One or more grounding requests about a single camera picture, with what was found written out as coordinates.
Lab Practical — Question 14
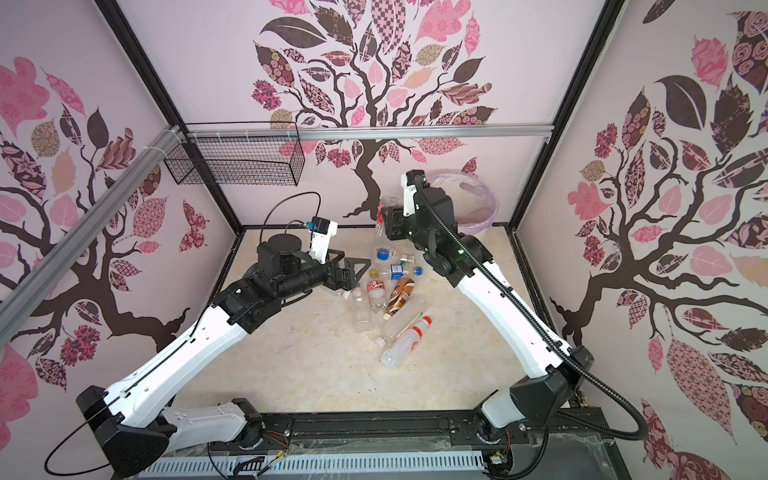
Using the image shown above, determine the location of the aluminium rail left wall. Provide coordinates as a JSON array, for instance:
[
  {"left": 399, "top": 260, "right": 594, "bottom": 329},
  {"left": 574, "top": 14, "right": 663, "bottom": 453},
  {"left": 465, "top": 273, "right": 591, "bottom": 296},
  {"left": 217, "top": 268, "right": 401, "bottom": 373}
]
[{"left": 1, "top": 125, "right": 183, "bottom": 345}]

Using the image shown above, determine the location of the brown Nescafe bottle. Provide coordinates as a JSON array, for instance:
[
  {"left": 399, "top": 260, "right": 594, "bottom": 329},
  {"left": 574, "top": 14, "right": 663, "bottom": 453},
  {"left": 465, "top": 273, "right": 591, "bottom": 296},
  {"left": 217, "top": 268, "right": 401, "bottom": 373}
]
[{"left": 383, "top": 276, "right": 415, "bottom": 320}]

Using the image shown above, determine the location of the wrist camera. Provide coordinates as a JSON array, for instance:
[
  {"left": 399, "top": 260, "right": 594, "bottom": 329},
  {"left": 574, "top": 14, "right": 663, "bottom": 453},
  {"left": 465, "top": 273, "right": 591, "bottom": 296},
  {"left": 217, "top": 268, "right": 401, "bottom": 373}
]
[
  {"left": 307, "top": 216, "right": 338, "bottom": 264},
  {"left": 401, "top": 170, "right": 426, "bottom": 217}
]

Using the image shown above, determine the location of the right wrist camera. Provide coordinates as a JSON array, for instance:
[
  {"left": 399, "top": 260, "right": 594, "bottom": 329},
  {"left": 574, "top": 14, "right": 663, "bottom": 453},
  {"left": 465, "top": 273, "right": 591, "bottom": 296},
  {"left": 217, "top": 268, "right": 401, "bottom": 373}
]
[{"left": 401, "top": 170, "right": 426, "bottom": 217}]

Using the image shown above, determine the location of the aluminium rail back wall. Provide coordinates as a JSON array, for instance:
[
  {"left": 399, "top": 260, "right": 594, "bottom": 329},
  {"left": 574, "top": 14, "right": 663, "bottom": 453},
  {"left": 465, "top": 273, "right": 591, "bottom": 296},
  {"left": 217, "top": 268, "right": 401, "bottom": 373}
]
[{"left": 186, "top": 123, "right": 554, "bottom": 141}]

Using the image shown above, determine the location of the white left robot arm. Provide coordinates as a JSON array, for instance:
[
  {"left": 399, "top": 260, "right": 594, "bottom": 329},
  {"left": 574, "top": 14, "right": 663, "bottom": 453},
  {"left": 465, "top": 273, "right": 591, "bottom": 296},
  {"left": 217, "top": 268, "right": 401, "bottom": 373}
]
[{"left": 77, "top": 250, "right": 371, "bottom": 478}]

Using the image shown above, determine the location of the white bottle red cap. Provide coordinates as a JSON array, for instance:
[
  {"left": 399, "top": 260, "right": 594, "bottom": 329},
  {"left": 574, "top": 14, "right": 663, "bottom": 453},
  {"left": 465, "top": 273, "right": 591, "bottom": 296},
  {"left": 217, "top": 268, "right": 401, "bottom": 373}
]
[{"left": 380, "top": 316, "right": 432, "bottom": 369}]

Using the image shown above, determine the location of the aluminium rail wall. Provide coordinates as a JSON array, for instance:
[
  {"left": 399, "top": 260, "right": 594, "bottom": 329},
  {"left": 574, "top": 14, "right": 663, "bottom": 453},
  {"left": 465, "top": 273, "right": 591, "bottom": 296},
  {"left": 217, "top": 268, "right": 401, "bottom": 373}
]
[
  {"left": 186, "top": 123, "right": 554, "bottom": 141},
  {"left": 1, "top": 125, "right": 183, "bottom": 345}
]

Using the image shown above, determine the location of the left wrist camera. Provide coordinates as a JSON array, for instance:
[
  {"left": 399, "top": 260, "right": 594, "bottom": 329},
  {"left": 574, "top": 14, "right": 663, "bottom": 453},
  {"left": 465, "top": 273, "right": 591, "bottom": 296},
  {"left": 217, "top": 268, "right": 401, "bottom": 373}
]
[{"left": 307, "top": 216, "right": 338, "bottom": 264}]

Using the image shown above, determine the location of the purple bin liner bag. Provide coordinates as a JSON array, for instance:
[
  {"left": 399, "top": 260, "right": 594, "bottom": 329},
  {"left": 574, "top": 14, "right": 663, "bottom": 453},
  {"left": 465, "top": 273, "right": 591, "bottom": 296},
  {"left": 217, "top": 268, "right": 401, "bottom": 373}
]
[{"left": 428, "top": 170, "right": 499, "bottom": 235}]

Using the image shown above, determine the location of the clear bottle green cap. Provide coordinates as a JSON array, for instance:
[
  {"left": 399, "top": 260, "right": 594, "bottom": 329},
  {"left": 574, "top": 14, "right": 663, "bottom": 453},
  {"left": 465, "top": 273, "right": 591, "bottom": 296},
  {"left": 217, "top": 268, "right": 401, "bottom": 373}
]
[{"left": 351, "top": 285, "right": 372, "bottom": 333}]

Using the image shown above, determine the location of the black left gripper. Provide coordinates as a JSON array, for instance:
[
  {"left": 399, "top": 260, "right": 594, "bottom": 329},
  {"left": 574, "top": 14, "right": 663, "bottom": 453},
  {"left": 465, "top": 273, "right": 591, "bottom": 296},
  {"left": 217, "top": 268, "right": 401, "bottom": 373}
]
[{"left": 276, "top": 246, "right": 371, "bottom": 300}]

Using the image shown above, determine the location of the red label clear bottle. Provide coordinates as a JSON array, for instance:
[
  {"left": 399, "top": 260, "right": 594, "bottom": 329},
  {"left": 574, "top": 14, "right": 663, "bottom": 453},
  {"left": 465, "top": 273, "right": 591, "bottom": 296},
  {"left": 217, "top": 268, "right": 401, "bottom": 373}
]
[{"left": 367, "top": 279, "right": 387, "bottom": 311}]

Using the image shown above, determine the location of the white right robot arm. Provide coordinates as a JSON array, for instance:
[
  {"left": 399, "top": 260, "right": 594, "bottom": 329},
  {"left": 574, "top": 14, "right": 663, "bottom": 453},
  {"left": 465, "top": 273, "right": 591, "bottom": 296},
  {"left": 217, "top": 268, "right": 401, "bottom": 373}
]
[{"left": 383, "top": 185, "right": 592, "bottom": 430}]

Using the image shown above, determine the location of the black corrugated cable right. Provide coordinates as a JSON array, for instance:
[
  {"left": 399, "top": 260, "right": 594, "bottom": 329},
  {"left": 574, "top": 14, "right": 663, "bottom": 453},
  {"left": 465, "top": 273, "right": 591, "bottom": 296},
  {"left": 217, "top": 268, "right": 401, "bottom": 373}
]
[{"left": 413, "top": 173, "right": 650, "bottom": 480}]

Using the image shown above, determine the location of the white slotted cable duct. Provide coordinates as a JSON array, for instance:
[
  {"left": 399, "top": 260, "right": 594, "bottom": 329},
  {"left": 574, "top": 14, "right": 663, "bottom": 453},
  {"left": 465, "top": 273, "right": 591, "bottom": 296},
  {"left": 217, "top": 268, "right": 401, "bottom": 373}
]
[{"left": 135, "top": 451, "right": 484, "bottom": 479}]

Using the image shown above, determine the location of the red blue small bottle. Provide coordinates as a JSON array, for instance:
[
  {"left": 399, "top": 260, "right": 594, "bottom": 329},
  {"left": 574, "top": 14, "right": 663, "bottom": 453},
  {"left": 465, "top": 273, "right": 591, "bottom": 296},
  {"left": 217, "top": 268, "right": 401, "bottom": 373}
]
[{"left": 375, "top": 197, "right": 398, "bottom": 239}]

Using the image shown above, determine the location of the clear bottle white cap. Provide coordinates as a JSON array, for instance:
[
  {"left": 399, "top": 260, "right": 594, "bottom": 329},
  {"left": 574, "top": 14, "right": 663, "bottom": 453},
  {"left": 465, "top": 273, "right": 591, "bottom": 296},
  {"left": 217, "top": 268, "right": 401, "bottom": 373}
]
[{"left": 374, "top": 299, "right": 427, "bottom": 348}]

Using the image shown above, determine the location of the black base frame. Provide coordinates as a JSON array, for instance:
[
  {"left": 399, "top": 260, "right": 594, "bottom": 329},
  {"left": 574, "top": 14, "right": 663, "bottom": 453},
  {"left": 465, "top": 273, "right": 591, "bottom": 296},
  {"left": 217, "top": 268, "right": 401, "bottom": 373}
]
[{"left": 110, "top": 406, "right": 631, "bottom": 480}]

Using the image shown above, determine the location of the black wire basket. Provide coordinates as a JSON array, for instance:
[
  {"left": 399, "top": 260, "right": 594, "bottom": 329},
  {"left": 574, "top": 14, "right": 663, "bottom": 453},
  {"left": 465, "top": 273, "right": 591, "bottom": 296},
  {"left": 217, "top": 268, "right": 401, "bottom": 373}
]
[{"left": 164, "top": 120, "right": 306, "bottom": 187}]

